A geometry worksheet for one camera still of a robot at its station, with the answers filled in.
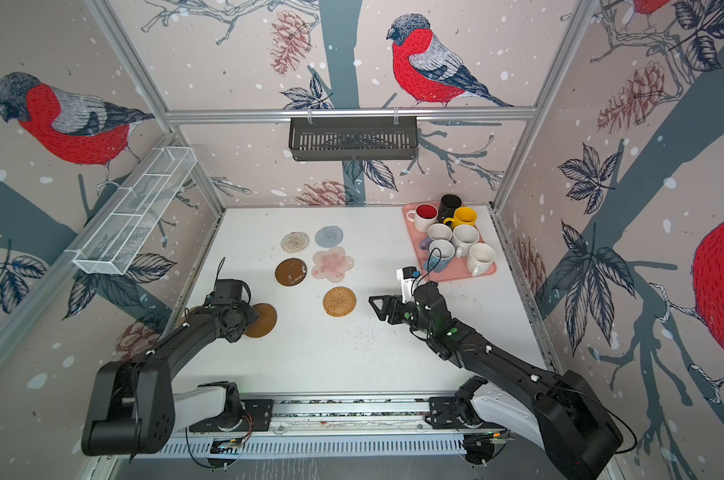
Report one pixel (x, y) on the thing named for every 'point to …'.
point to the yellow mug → (462, 216)
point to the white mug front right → (480, 257)
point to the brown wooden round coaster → (264, 323)
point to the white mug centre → (464, 236)
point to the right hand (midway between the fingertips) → (376, 302)
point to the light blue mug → (448, 252)
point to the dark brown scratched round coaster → (290, 272)
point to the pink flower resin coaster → (331, 264)
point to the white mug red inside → (423, 215)
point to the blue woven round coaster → (329, 236)
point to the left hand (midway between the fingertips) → (250, 318)
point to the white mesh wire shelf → (119, 232)
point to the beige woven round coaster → (295, 242)
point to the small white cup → (439, 231)
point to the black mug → (447, 208)
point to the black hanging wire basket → (353, 138)
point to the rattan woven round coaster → (339, 301)
